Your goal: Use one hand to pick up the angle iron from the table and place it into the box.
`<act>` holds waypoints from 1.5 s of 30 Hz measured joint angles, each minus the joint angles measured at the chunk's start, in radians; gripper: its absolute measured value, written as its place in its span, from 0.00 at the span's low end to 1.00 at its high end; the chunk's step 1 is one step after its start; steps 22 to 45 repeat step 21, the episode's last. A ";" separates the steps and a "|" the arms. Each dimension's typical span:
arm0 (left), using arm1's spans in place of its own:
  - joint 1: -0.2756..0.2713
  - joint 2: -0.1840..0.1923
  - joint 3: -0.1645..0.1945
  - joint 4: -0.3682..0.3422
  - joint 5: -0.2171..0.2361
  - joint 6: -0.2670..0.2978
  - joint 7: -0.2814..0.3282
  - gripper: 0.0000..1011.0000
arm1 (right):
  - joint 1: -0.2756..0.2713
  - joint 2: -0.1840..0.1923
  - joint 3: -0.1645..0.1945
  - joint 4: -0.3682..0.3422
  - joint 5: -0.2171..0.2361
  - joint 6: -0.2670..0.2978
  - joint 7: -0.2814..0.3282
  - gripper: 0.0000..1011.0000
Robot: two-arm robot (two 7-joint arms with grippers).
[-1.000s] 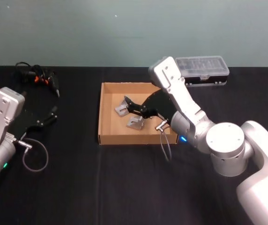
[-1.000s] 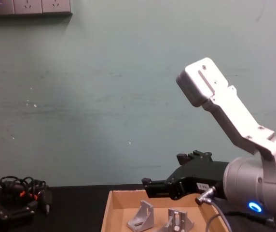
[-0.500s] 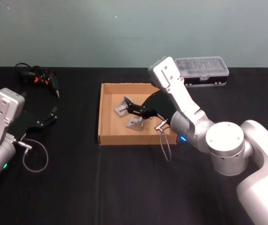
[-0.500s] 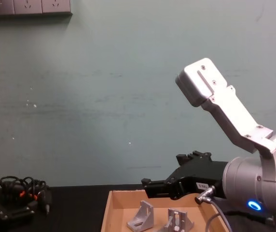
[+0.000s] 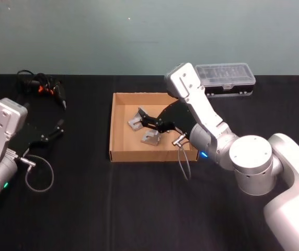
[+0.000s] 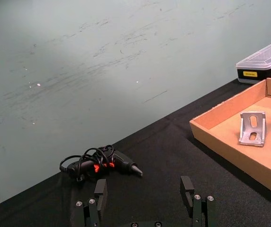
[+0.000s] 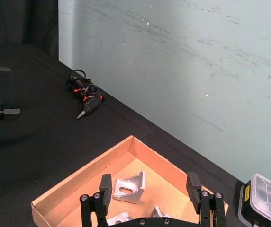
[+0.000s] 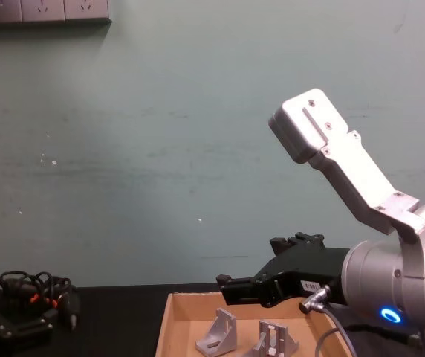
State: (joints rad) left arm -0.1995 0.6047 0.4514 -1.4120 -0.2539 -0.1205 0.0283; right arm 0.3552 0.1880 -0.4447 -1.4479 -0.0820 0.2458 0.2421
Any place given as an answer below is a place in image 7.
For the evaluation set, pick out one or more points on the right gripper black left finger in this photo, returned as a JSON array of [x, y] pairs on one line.
[[105, 189]]

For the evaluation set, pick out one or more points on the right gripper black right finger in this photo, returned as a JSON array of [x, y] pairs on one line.
[[193, 186]]

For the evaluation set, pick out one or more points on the black table cloth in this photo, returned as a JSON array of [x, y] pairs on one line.
[[43, 146]]

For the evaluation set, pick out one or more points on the shallow brown cardboard tray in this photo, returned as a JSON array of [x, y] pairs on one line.
[[149, 163]]

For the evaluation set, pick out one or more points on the black curtain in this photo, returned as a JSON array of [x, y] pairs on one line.
[[19, 21]]

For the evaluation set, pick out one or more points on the clear plastic case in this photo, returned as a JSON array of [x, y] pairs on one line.
[[265, 201]]

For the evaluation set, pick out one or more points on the silver metal corner bracket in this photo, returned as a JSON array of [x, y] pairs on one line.
[[119, 218], [158, 212], [129, 186]]

